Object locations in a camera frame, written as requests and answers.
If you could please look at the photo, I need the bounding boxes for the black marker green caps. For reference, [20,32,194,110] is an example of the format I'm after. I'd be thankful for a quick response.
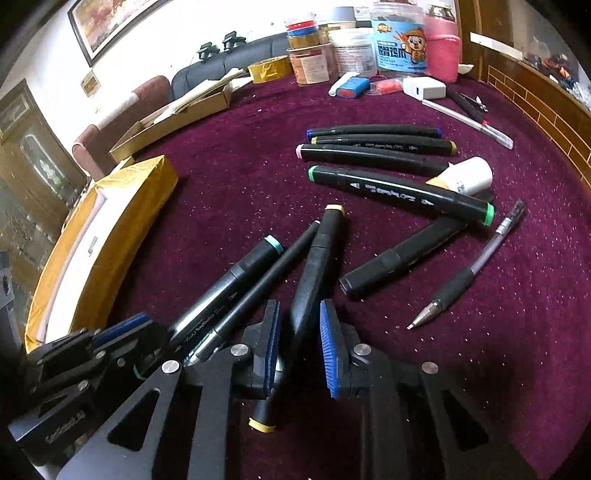
[307,165,496,227]

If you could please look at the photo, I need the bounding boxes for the white plastic jar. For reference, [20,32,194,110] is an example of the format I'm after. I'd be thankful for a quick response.
[329,29,378,78]

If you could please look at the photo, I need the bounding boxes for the black marker pink caps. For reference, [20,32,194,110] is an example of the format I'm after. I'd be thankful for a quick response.
[295,143,452,176]

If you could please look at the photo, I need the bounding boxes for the clear jar blue cartoon label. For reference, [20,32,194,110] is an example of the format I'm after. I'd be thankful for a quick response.
[370,0,428,77]

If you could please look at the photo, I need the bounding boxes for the white charger block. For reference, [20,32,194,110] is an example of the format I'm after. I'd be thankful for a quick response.
[403,76,448,101]

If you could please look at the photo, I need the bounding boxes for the wooden panelled counter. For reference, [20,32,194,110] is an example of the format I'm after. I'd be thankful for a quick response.
[457,0,591,178]

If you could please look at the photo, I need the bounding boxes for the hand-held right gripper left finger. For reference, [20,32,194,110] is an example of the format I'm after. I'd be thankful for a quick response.
[58,299,284,480]

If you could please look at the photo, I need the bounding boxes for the black marker olive yellow caps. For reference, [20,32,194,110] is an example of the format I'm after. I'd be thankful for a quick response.
[311,136,458,157]

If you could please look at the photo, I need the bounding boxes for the small white bottle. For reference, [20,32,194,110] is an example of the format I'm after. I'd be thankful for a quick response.
[426,156,494,195]

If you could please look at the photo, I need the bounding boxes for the reddish brown chair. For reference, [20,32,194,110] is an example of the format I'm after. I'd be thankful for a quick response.
[72,76,172,182]

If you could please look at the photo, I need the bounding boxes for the black marker teal caps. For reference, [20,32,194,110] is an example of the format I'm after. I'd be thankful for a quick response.
[133,234,285,380]

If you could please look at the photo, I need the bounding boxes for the black leather sofa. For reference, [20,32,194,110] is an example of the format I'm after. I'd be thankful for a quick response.
[170,31,293,101]

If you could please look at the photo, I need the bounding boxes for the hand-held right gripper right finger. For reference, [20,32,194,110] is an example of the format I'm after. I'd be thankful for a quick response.
[320,298,539,480]

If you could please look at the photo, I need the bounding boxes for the clutter of tools on counter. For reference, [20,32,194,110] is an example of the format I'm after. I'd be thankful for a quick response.
[523,50,591,109]

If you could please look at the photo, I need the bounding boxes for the plain black marker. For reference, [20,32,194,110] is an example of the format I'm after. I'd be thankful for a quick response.
[338,216,468,302]

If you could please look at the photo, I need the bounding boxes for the silver utility knife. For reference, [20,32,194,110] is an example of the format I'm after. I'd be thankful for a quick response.
[422,99,514,149]

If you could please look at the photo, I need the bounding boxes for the clear jar red label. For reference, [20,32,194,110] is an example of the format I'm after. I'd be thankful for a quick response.
[288,44,334,87]

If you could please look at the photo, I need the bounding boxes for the open cardboard box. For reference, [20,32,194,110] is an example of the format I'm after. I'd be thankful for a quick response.
[109,79,234,162]

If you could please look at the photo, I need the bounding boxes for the black marker pale yellow caps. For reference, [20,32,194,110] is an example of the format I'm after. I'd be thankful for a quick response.
[248,204,346,433]

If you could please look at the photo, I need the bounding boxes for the wooden glass door cabinet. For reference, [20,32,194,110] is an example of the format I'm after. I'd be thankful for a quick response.
[0,78,89,282]

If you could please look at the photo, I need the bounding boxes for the thin black pen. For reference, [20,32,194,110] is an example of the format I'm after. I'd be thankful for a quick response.
[184,220,322,366]

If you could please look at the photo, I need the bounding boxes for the blue and red battery pack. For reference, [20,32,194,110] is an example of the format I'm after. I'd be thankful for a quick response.
[335,76,371,99]

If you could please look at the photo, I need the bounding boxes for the pink yarn spool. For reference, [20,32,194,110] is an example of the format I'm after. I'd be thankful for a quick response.
[424,4,463,83]

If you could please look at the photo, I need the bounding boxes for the orange item in clear bag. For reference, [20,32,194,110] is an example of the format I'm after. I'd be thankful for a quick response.
[368,75,408,96]

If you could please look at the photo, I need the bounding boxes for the framed wall picture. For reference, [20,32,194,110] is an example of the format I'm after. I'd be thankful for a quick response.
[67,0,186,68]

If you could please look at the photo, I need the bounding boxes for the black marker blue caps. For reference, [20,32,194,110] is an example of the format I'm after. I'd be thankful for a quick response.
[307,124,443,140]

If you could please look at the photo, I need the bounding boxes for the small white tube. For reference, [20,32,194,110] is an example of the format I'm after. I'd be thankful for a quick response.
[328,71,360,97]

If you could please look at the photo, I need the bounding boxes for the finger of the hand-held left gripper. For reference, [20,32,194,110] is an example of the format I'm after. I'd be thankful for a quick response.
[25,313,170,385]
[41,350,165,417]

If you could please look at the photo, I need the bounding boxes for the stack of coloured tape rolls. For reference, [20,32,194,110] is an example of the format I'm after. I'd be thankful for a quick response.
[284,17,320,51]

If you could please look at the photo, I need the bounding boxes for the yellow taped parcel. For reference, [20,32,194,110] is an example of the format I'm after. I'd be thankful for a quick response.
[24,155,179,354]

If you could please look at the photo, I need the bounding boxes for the clear gel pen black grip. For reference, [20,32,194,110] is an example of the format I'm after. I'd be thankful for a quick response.
[406,199,527,330]

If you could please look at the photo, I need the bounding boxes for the yellow tape roll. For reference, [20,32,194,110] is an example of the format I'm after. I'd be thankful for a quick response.
[247,55,294,84]

